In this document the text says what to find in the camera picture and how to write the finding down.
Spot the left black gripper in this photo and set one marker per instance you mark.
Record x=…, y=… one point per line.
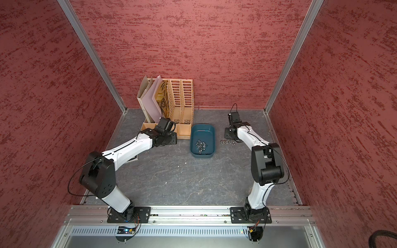
x=174, y=138

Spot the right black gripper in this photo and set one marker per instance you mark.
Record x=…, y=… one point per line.
x=227, y=135

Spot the teal plastic storage tray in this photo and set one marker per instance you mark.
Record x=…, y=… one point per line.
x=207, y=134

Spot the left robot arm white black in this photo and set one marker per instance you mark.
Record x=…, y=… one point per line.
x=98, y=174

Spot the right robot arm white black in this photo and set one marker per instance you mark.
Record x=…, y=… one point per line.
x=267, y=168

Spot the pile of silver wing nuts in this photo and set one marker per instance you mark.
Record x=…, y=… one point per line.
x=201, y=146

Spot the pink paper folder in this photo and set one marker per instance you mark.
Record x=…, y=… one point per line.
x=149, y=100

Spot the patterned gold black booklet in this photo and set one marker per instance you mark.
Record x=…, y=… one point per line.
x=162, y=98

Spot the beige plastic file organizer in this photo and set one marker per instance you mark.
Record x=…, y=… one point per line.
x=181, y=102

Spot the brown cardboard folder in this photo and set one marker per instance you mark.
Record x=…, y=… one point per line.
x=144, y=87

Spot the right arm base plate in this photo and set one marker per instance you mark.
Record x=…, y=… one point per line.
x=241, y=215

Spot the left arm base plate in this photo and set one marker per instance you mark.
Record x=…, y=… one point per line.
x=130, y=215

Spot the aluminium front rail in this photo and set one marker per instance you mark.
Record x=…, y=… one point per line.
x=95, y=215

